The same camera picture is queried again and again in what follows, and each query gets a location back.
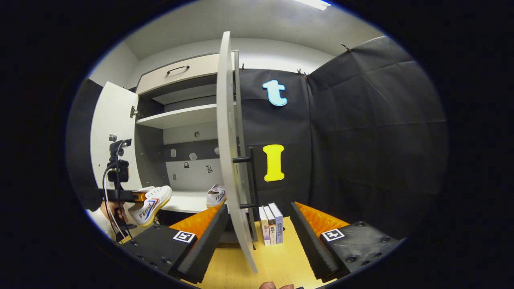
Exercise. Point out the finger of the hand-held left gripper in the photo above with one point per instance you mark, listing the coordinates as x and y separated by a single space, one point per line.
120 195

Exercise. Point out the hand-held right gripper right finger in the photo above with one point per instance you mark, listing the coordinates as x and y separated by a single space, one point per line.
307 245

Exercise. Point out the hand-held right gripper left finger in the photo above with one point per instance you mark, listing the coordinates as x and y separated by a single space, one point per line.
207 245

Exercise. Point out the white canvas shoe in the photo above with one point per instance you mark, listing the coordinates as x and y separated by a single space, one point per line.
150 206
216 197

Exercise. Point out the white cabinet door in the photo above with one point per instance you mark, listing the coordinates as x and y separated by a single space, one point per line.
114 116
225 140

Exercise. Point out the white shoe cabinet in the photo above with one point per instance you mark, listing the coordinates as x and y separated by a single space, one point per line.
184 116

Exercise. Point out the white cabinet drawer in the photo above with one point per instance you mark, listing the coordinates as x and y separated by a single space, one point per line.
160 82

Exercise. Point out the pale blue book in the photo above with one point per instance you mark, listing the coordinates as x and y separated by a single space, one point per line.
279 224

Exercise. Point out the tan spine book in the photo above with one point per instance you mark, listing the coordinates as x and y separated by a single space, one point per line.
272 230

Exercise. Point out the white pink book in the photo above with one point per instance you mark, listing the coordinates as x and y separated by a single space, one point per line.
264 228

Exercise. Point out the black backdrop cloth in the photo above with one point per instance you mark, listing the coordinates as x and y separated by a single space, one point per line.
361 140

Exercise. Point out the long ceiling light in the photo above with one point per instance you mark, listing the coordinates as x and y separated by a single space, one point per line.
313 4

